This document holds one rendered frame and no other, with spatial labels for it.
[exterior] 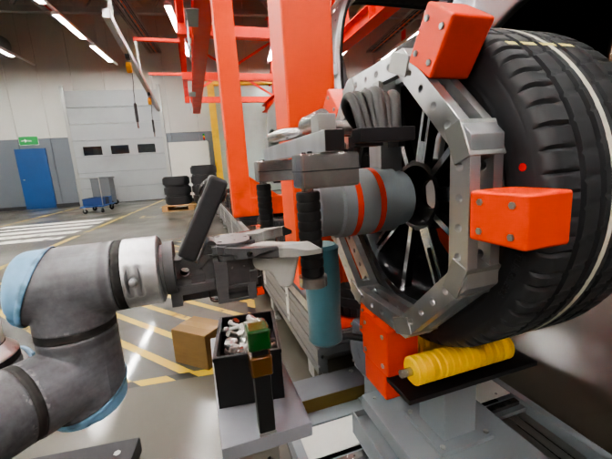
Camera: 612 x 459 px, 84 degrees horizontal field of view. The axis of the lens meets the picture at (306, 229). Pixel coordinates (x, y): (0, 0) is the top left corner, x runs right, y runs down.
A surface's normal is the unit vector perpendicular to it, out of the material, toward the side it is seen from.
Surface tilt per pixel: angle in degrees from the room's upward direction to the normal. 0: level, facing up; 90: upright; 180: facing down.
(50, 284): 76
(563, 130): 71
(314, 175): 90
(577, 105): 65
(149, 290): 108
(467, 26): 125
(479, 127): 45
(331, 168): 90
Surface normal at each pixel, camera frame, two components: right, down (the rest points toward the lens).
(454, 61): 0.29, 0.69
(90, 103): 0.20, 0.17
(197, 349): -0.43, 0.19
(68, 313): 0.55, 0.11
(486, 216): -0.95, 0.12
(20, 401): 0.74, -0.50
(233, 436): -0.07, -0.98
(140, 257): 0.23, -0.41
